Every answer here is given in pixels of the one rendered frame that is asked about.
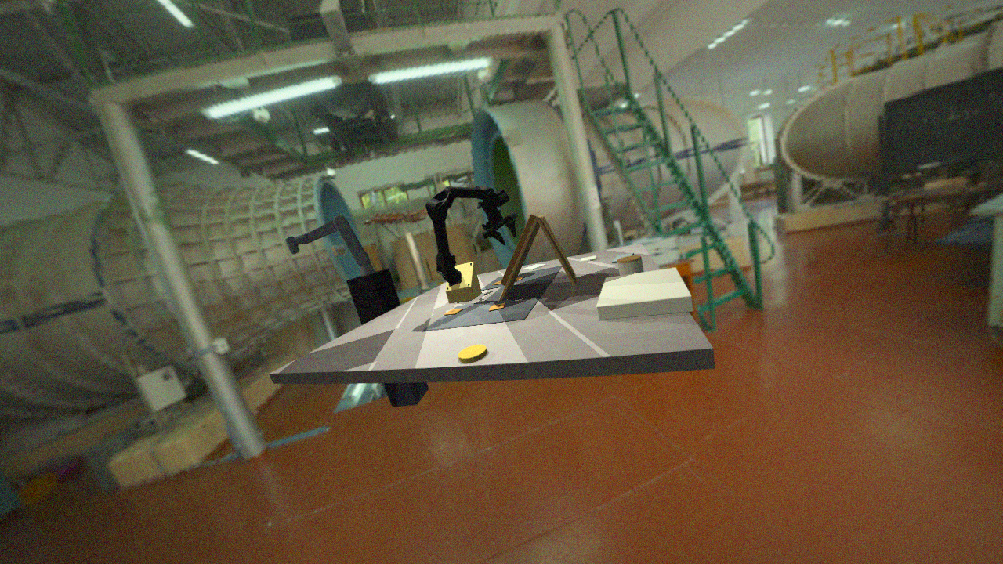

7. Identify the yellow round disc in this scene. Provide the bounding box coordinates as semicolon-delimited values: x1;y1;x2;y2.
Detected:
458;345;487;363

